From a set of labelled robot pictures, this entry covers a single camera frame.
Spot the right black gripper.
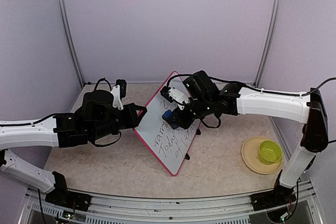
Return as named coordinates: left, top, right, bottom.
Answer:
left=166, top=96, right=213, bottom=130

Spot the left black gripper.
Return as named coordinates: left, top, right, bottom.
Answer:
left=91, top=103, right=147, bottom=141

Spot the blue whiteboard eraser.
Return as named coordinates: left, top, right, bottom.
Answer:
left=162, top=110, right=172, bottom=121

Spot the pink framed whiteboard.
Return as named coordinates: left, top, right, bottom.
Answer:
left=134, top=80, right=201, bottom=176

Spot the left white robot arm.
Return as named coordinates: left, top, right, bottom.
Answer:
left=1, top=90, right=147, bottom=206

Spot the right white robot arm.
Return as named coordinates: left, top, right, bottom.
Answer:
left=160, top=70, right=329, bottom=205

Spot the beige round plate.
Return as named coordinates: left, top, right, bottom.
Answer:
left=241, top=136, right=282, bottom=175

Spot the lime green bowl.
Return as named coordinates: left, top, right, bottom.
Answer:
left=258, top=140, right=283, bottom=165

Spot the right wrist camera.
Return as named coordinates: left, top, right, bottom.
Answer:
left=160, top=86, right=190, bottom=110

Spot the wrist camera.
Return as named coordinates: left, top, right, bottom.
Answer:
left=110, top=79, right=127, bottom=110
left=160, top=86, right=190, bottom=110

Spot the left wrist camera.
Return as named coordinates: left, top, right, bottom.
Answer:
left=110, top=79, right=127, bottom=110

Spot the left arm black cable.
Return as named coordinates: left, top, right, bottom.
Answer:
left=0, top=77, right=122, bottom=148

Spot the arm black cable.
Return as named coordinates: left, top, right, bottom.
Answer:
left=0, top=77, right=122, bottom=148
left=166, top=73, right=336, bottom=129

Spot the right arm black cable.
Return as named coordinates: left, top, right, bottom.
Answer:
left=166, top=73, right=336, bottom=129

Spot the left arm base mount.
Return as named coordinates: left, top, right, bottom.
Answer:
left=45, top=172, right=91, bottom=212

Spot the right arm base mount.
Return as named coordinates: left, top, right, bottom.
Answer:
left=250, top=170, right=297, bottom=211

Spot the left aluminium frame post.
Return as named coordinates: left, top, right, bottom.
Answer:
left=57, top=0, right=86, bottom=88

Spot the aluminium frame post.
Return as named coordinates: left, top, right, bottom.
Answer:
left=254, top=0, right=281, bottom=87
left=57, top=0, right=86, bottom=88

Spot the right aluminium frame post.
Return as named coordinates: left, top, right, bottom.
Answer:
left=254, top=0, right=281, bottom=87

